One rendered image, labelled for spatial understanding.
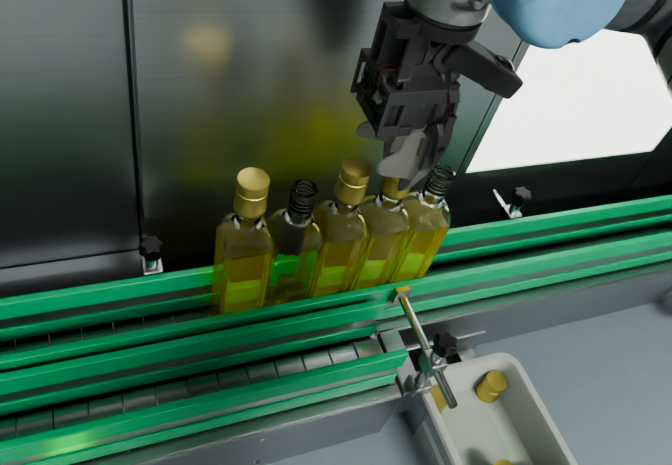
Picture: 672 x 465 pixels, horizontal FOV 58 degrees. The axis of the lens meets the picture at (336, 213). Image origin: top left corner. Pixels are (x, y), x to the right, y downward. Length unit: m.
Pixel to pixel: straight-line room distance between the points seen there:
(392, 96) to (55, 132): 0.39
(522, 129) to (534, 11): 0.58
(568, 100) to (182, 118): 0.57
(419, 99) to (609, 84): 0.48
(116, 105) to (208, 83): 0.11
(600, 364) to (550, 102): 0.49
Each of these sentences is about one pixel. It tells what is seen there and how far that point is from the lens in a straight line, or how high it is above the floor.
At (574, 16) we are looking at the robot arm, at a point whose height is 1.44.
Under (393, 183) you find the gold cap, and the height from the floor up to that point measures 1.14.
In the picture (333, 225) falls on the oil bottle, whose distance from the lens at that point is 0.69.
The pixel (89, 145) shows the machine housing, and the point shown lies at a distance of 0.76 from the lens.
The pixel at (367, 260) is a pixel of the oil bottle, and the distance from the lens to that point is 0.76.
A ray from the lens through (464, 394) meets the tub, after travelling 1.00.
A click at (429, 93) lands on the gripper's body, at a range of 0.57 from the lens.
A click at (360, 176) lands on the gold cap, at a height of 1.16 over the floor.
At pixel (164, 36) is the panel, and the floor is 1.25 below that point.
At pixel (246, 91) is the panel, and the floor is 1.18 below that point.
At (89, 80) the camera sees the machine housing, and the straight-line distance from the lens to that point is 0.70.
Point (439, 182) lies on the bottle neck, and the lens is 0.72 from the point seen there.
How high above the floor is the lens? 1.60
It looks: 47 degrees down
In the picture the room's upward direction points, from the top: 17 degrees clockwise
